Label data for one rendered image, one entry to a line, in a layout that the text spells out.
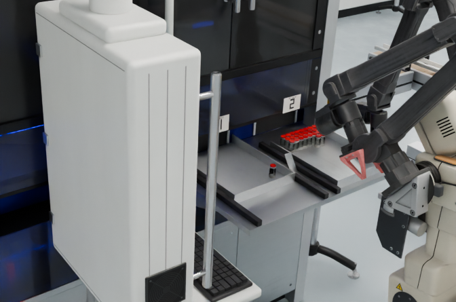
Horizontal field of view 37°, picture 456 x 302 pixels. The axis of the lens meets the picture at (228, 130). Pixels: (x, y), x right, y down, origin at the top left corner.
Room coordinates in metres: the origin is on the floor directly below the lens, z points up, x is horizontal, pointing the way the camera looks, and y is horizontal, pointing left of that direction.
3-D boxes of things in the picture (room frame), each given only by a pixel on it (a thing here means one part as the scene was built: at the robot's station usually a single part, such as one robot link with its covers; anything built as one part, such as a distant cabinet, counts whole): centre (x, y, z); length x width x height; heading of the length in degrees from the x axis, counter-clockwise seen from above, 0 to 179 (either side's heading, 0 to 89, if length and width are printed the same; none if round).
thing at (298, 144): (2.26, -0.29, 0.90); 0.18 x 0.02 x 0.05; 129
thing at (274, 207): (2.11, -0.20, 0.87); 0.70 x 0.48 x 0.02; 129
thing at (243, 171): (2.05, -0.02, 0.90); 0.34 x 0.26 x 0.04; 39
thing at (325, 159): (2.18, -0.36, 0.90); 0.34 x 0.26 x 0.04; 39
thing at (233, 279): (1.65, 0.08, 0.82); 0.40 x 0.14 x 0.02; 37
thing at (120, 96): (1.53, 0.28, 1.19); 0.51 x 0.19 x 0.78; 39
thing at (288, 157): (2.04, -0.25, 0.91); 0.14 x 0.03 x 0.06; 40
